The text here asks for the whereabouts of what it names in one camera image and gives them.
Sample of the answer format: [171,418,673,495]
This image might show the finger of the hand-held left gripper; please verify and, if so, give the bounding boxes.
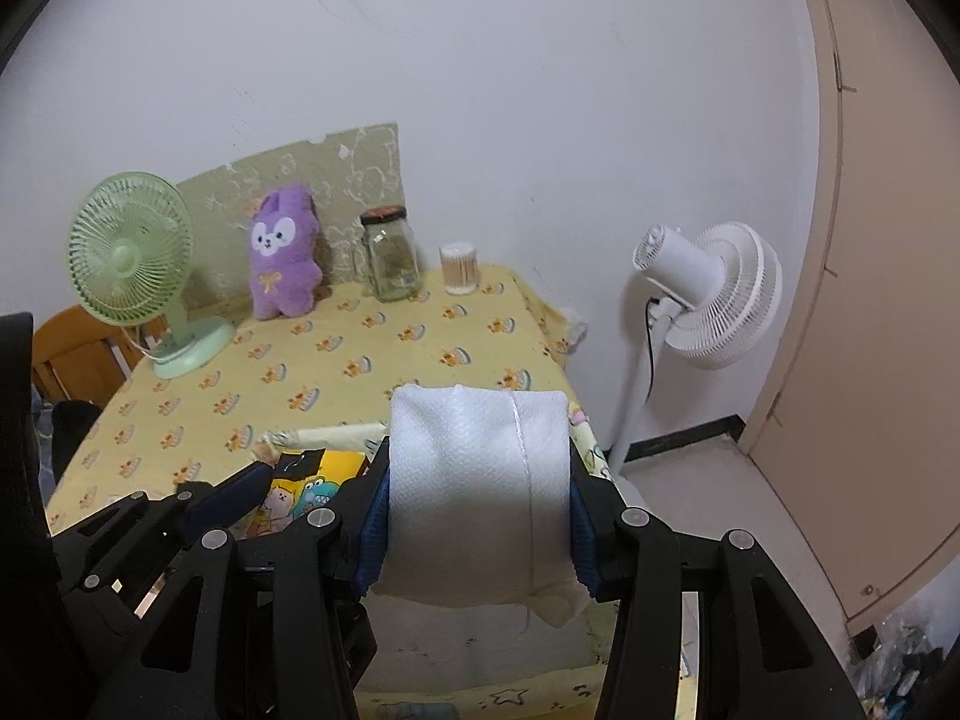
[51,461,275,623]

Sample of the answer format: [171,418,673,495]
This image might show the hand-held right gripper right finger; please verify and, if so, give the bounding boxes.
[566,439,860,720]

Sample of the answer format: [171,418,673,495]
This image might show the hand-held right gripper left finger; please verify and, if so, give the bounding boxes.
[99,435,395,720]

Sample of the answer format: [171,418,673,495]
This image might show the white cloth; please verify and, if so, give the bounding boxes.
[379,382,593,631]

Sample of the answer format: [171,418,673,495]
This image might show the yellow cartoon print storage box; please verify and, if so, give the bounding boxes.
[259,390,698,720]

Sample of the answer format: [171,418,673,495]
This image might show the dark cloth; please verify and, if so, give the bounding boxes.
[49,399,102,488]

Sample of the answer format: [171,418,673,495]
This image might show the yellow cartoon pouch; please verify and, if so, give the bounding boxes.
[247,448,376,541]

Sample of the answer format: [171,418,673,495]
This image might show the wooden chair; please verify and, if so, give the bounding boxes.
[31,306,170,406]

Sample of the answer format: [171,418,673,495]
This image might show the yellow printed tablecloth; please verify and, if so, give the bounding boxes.
[45,264,601,541]

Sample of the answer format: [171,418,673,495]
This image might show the green desk fan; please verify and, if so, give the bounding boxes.
[67,172,237,380]

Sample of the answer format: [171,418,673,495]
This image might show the purple plush toy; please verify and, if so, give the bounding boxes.
[247,185,327,321]

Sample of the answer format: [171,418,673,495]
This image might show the glass jar with lid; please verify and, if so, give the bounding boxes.
[351,206,421,303]

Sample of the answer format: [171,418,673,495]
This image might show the cotton swab container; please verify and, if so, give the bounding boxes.
[439,242,479,296]

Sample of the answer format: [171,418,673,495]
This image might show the white standing fan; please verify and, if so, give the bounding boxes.
[607,221,785,477]

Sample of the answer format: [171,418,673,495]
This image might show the clear plastic bags pile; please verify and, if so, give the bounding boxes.
[847,600,953,720]

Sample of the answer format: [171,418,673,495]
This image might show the olive patterned board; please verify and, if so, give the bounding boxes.
[176,121,402,316]

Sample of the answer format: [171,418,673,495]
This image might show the beige door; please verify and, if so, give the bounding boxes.
[739,0,960,635]

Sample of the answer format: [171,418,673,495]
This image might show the black fan cable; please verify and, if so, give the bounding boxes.
[643,296,668,410]

